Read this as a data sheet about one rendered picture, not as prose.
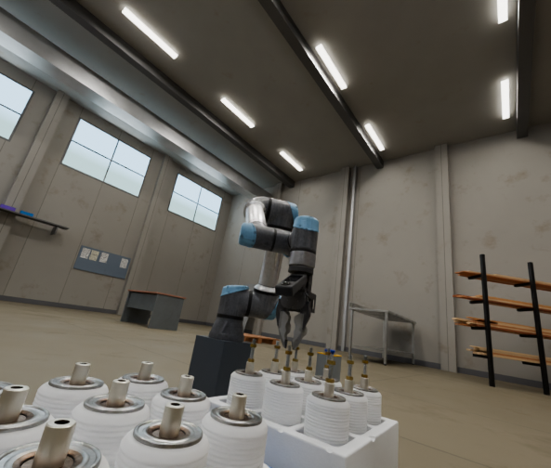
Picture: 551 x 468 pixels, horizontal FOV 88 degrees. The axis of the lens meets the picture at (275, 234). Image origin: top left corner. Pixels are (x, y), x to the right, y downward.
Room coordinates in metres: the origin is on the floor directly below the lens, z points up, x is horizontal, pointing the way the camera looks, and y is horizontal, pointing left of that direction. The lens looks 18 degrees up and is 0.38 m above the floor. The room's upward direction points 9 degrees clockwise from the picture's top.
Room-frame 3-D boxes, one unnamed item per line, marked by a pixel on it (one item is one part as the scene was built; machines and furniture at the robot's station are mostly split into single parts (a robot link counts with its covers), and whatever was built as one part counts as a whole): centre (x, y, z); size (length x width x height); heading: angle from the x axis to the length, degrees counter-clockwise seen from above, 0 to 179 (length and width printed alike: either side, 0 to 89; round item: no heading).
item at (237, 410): (0.48, 0.01, 0.26); 0.02 x 0.02 x 0.03
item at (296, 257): (0.80, -0.09, 0.57); 0.08 x 0.08 x 0.05
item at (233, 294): (1.31, 0.13, 0.47); 0.13 x 0.12 x 0.14; 100
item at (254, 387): (0.86, 0.01, 0.16); 0.10 x 0.10 x 0.18
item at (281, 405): (0.79, -0.08, 0.16); 0.10 x 0.10 x 0.18
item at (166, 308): (6.42, 2.35, 0.34); 1.26 x 0.67 x 0.67; 49
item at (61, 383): (0.52, 0.28, 0.25); 0.08 x 0.08 x 0.01
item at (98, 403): (0.45, 0.18, 0.25); 0.08 x 0.08 x 0.01
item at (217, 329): (1.30, 0.14, 0.35); 0.15 x 0.15 x 0.10
